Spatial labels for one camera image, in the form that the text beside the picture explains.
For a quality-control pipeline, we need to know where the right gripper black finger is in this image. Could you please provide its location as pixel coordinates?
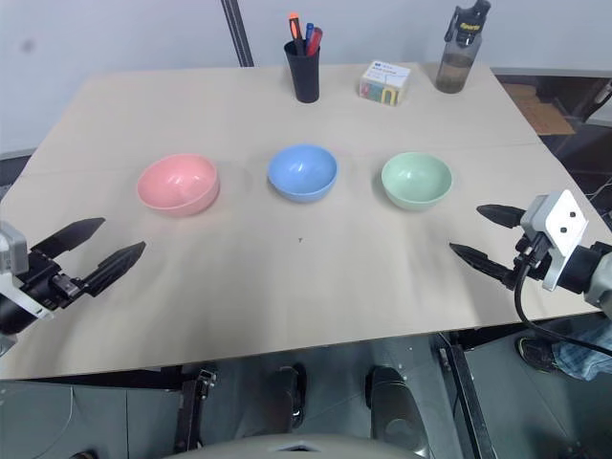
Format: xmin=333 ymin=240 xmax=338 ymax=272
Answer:
xmin=476 ymin=204 xmax=528 ymax=230
xmin=448 ymin=242 xmax=518 ymax=290

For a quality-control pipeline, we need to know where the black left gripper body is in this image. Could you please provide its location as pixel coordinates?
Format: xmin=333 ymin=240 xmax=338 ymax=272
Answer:
xmin=19 ymin=251 xmax=85 ymax=313

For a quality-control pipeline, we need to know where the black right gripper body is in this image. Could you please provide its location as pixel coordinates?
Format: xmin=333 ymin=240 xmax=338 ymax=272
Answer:
xmin=513 ymin=229 xmax=558 ymax=284

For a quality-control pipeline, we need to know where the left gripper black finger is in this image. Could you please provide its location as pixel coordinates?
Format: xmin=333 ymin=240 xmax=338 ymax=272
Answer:
xmin=30 ymin=217 xmax=107 ymax=263
xmin=81 ymin=241 xmax=147 ymax=298

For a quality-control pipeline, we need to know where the green plastic bowl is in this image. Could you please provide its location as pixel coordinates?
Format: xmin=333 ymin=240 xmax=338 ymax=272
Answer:
xmin=381 ymin=151 xmax=453 ymax=211

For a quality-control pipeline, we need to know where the dark sneaker shoe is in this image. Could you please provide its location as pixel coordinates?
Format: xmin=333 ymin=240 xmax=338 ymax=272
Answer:
xmin=514 ymin=335 xmax=561 ymax=375

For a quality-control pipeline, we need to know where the pink plastic bowl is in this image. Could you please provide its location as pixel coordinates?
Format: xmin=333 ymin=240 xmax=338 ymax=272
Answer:
xmin=136 ymin=153 xmax=221 ymax=218

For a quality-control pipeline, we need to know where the blue jeans leg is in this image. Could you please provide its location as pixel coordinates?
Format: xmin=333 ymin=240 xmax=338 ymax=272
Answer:
xmin=549 ymin=318 xmax=612 ymax=383

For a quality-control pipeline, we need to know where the brown cardboard box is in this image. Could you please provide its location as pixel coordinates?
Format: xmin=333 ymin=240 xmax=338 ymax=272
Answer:
xmin=501 ymin=81 xmax=576 ymax=136

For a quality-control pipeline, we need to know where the black table leg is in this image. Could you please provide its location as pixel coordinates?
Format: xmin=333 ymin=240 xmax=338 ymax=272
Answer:
xmin=172 ymin=366 xmax=220 ymax=451
xmin=438 ymin=333 xmax=501 ymax=459

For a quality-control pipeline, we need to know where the clear bottle with black lid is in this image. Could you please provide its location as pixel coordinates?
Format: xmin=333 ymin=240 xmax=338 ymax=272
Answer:
xmin=435 ymin=0 xmax=492 ymax=95

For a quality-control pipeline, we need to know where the small box of clips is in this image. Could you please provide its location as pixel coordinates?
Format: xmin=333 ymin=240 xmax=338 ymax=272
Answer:
xmin=358 ymin=59 xmax=414 ymax=109

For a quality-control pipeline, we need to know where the dark rounded shape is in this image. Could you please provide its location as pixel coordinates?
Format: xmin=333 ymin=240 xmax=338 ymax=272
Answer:
xmin=273 ymin=361 xmax=308 ymax=431
xmin=364 ymin=365 xmax=427 ymax=458

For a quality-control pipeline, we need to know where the blue plastic bowl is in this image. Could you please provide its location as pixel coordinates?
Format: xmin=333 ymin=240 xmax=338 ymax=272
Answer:
xmin=266 ymin=144 xmax=339 ymax=204

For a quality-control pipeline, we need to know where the black pen holder cup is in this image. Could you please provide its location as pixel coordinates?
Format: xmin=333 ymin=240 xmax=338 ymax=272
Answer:
xmin=283 ymin=39 xmax=322 ymax=103

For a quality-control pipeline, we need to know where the grey robot torso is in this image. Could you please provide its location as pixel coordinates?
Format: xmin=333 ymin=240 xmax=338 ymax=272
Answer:
xmin=194 ymin=431 xmax=418 ymax=459

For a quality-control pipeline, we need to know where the red marker pen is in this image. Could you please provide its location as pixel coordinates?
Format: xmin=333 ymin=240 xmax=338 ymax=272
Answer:
xmin=305 ymin=27 xmax=325 ymax=56

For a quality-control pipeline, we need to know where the black slotted pole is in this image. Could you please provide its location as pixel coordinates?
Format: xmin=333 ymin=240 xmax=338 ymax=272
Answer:
xmin=221 ymin=0 xmax=255 ymax=69

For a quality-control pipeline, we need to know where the orange marker pen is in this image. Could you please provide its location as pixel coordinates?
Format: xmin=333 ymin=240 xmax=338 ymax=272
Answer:
xmin=286 ymin=12 xmax=307 ymax=55

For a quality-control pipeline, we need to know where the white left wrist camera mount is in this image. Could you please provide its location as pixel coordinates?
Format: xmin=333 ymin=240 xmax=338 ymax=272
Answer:
xmin=0 ymin=221 xmax=55 ymax=320

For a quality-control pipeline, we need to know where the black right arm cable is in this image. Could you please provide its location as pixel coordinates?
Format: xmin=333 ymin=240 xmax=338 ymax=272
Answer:
xmin=514 ymin=260 xmax=612 ymax=359

